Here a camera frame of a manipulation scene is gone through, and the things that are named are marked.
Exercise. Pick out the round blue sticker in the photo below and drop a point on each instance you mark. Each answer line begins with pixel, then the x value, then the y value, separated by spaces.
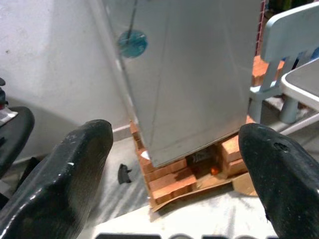
pixel 133 44

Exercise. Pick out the red brick pile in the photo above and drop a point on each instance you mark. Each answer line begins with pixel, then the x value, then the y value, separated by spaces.
pixel 169 184
pixel 261 72
pixel 231 152

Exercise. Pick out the light blue plastic chair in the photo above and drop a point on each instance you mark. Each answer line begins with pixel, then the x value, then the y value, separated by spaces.
pixel 281 32

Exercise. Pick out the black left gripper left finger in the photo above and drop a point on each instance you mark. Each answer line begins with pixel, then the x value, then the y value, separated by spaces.
pixel 57 189

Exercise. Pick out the small black plastic piece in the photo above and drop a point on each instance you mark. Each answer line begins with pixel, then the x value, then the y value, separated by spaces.
pixel 123 174

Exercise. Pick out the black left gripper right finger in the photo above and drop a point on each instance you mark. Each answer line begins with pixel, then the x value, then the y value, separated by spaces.
pixel 286 184

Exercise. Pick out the small orange object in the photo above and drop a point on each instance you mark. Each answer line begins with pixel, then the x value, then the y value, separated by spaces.
pixel 214 170

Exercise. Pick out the silver mini fridge cabinet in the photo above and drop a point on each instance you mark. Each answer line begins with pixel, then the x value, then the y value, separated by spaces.
pixel 142 87

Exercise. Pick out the white folding table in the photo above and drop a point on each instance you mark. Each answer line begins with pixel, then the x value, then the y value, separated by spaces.
pixel 304 77

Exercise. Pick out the white mat with black print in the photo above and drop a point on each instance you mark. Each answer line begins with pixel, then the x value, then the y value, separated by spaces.
pixel 187 221

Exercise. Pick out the black office chair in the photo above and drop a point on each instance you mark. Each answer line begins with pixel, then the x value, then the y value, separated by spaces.
pixel 15 129

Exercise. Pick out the silver mini fridge door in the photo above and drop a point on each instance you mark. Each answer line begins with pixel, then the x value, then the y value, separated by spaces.
pixel 204 74

